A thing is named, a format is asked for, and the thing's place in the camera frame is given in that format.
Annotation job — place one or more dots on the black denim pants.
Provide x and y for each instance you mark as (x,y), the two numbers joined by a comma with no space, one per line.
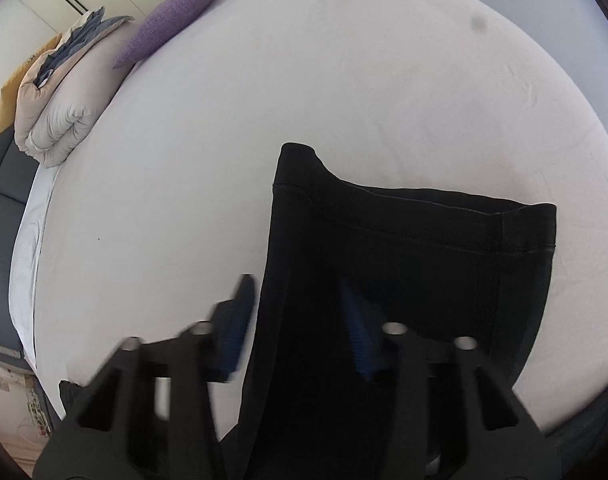
(460,284)

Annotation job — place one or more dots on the dark grey padded headboard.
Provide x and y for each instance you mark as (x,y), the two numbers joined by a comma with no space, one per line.
(17,172)

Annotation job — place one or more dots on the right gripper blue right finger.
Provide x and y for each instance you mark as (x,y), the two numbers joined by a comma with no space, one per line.
(362,324)

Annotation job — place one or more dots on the mustard yellow cushion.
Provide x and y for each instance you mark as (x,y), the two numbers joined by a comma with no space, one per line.
(9,90)

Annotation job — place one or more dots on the folded beige grey duvet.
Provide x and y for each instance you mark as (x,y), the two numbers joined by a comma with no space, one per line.
(66,90)

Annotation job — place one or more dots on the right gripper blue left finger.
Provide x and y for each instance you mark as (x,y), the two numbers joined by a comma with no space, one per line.
(231,320)

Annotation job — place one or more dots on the purple cushion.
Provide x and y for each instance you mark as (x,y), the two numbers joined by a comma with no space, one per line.
(163,23)

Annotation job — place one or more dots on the white pillow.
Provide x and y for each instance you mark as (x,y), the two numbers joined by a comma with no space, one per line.
(25,260)

